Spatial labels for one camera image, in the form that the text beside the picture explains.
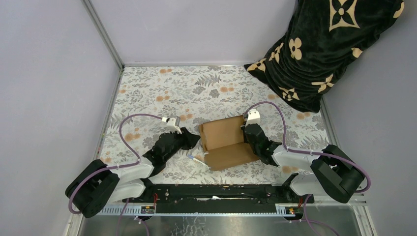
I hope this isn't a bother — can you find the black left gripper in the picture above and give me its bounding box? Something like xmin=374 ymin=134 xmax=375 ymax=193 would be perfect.
xmin=163 ymin=128 xmax=201 ymax=163

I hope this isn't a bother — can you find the white blue pen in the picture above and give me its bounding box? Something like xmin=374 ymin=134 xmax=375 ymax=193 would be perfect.
xmin=187 ymin=154 xmax=209 ymax=168

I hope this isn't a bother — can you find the brown cardboard box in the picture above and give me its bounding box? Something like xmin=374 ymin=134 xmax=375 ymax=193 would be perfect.
xmin=199 ymin=115 xmax=259 ymax=171

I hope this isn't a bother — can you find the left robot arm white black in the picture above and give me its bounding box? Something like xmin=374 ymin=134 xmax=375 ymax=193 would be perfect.
xmin=65 ymin=127 xmax=200 ymax=218

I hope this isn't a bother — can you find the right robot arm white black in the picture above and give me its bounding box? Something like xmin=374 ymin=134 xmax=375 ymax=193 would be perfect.
xmin=241 ymin=124 xmax=368 ymax=204

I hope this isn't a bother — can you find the floral patterned table mat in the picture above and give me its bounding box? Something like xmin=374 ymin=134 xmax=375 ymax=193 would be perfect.
xmin=98 ymin=66 xmax=329 ymax=166

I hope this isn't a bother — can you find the black beige flower blanket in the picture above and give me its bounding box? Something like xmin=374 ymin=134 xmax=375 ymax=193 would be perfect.
xmin=245 ymin=0 xmax=405 ymax=113

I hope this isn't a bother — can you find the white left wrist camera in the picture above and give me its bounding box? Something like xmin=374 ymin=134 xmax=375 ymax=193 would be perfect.
xmin=161 ymin=116 xmax=182 ymax=134

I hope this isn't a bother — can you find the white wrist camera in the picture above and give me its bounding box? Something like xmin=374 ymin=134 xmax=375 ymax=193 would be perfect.
xmin=161 ymin=116 xmax=182 ymax=134
xmin=243 ymin=109 xmax=261 ymax=127

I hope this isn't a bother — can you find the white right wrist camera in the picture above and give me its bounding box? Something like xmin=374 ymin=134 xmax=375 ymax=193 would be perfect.
xmin=243 ymin=109 xmax=261 ymax=127

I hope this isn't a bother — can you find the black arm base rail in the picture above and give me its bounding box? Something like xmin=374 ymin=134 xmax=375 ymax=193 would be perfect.
xmin=128 ymin=184 xmax=314 ymax=208

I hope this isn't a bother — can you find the grey slotted cable duct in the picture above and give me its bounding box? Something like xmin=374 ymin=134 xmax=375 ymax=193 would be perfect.
xmin=97 ymin=204 xmax=298 ymax=217

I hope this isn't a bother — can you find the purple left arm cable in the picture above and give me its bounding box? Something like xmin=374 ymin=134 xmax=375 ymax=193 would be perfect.
xmin=67 ymin=113 xmax=170 ymax=236

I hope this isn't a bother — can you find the aluminium frame post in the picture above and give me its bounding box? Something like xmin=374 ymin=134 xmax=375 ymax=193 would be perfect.
xmin=81 ymin=0 xmax=124 ymax=70

